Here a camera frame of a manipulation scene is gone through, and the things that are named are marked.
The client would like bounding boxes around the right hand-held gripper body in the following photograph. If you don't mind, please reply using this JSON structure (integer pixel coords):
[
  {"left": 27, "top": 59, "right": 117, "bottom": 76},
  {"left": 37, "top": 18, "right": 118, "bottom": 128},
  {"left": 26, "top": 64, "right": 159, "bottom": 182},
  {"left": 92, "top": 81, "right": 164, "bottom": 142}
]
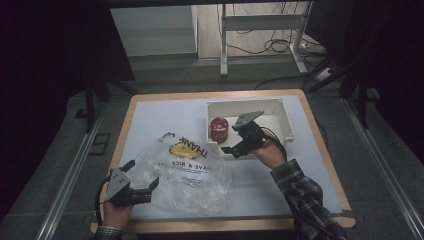
[{"left": 232, "top": 110, "right": 267, "bottom": 158}]

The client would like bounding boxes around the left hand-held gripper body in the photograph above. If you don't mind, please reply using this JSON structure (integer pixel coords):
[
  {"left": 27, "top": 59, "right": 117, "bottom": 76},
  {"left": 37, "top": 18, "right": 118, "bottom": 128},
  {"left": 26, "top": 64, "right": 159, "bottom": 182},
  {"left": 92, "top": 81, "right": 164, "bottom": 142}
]
[{"left": 105, "top": 168, "right": 153, "bottom": 207}]

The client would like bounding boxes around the red can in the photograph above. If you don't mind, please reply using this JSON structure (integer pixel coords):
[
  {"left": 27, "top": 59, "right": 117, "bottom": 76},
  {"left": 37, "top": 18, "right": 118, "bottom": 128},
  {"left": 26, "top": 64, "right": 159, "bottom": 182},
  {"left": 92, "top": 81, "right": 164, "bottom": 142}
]
[{"left": 209, "top": 116, "right": 230, "bottom": 144}]

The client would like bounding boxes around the white plastic bin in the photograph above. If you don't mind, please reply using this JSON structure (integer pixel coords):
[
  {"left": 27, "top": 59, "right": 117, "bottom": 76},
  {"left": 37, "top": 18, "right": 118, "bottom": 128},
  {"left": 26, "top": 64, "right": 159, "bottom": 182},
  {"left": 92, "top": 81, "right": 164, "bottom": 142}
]
[{"left": 205, "top": 97, "right": 296, "bottom": 161}]

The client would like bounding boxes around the clear plastic bag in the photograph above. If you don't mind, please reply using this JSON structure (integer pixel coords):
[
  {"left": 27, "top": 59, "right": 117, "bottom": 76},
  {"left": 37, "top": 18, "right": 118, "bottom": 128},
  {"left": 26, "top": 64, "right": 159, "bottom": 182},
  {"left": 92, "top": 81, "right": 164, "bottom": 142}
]
[{"left": 127, "top": 131, "right": 234, "bottom": 217}]

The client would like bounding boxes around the person's right hand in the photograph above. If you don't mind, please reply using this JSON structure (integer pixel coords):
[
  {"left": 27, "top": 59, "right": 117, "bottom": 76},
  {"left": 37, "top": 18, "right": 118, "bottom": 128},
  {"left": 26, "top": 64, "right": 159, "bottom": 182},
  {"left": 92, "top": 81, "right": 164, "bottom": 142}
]
[{"left": 251, "top": 130, "right": 287, "bottom": 170}]

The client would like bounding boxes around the person's left hand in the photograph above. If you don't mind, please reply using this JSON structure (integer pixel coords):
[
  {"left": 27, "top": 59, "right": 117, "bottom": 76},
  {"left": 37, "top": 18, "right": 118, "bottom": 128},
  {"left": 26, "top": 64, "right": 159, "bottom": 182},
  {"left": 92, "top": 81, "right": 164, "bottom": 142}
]
[{"left": 102, "top": 200, "right": 135, "bottom": 230}]

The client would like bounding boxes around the white table mat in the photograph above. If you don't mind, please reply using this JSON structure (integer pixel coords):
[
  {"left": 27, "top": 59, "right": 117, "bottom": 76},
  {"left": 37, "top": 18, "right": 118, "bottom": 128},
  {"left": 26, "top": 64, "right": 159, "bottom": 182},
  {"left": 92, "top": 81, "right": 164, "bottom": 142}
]
[{"left": 118, "top": 95, "right": 343, "bottom": 221}]

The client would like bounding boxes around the black metal stand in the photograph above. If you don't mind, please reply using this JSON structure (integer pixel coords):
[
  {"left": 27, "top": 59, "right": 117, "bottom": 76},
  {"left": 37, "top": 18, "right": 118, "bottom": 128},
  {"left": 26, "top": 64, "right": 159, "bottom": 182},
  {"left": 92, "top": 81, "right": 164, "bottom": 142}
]
[
  {"left": 339, "top": 65, "right": 372, "bottom": 130},
  {"left": 84, "top": 77, "right": 138, "bottom": 134}
]

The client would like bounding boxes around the white power strip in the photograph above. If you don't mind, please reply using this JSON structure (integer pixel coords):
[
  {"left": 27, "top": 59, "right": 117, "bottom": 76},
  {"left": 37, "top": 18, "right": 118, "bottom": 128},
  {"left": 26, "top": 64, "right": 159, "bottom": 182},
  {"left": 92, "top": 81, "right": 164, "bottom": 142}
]
[{"left": 314, "top": 67, "right": 335, "bottom": 82}]

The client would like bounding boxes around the white cabinet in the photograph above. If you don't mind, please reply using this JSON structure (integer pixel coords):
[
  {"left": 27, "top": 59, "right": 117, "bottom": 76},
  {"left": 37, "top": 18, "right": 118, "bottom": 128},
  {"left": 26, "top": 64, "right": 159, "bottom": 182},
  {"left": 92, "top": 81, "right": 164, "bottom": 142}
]
[{"left": 110, "top": 5, "right": 199, "bottom": 57}]

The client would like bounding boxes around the left hand-held gripper cable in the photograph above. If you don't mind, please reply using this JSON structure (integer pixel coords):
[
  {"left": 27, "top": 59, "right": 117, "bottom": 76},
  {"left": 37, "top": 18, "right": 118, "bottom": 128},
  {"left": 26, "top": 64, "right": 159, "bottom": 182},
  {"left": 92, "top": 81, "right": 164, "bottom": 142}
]
[{"left": 94, "top": 175, "right": 113, "bottom": 227}]

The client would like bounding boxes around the hand-held gripper cable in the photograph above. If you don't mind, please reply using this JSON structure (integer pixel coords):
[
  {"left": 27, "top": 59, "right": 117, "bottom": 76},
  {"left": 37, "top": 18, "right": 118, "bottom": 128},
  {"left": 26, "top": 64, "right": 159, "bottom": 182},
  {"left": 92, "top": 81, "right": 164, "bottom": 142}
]
[
  {"left": 259, "top": 126, "right": 288, "bottom": 162},
  {"left": 94, "top": 175, "right": 113, "bottom": 227}
]

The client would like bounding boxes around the right hand-held gripper cable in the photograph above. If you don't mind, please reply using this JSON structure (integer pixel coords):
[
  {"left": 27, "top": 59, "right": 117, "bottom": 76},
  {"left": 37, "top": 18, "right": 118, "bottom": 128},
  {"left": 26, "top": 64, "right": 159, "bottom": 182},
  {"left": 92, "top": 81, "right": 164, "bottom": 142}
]
[{"left": 259, "top": 126, "right": 288, "bottom": 162}]

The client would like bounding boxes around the aluminium rail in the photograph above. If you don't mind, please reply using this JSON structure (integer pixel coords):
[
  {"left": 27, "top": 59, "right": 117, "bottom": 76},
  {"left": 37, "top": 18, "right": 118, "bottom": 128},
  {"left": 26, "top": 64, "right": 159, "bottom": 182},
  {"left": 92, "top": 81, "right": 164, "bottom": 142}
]
[
  {"left": 342, "top": 97, "right": 424, "bottom": 240},
  {"left": 35, "top": 102, "right": 108, "bottom": 240}
]

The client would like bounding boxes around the black floor cable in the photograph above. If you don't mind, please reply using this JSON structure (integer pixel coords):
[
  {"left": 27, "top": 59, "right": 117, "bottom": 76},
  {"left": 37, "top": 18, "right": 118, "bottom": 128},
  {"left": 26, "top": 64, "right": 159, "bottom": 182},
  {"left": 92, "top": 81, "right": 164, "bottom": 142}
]
[{"left": 254, "top": 74, "right": 322, "bottom": 91}]

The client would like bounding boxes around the tangle of black floor cables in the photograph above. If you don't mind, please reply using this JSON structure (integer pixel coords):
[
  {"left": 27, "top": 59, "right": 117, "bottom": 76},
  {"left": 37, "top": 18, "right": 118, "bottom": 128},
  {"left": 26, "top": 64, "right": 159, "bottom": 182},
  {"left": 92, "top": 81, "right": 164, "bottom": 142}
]
[{"left": 225, "top": 2, "right": 302, "bottom": 56}]

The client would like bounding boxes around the white metal desk frame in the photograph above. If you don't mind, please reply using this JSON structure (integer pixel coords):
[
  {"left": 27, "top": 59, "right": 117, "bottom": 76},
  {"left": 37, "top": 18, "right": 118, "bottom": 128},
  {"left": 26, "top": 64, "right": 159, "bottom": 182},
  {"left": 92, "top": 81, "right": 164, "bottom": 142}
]
[{"left": 218, "top": 1, "right": 313, "bottom": 77}]

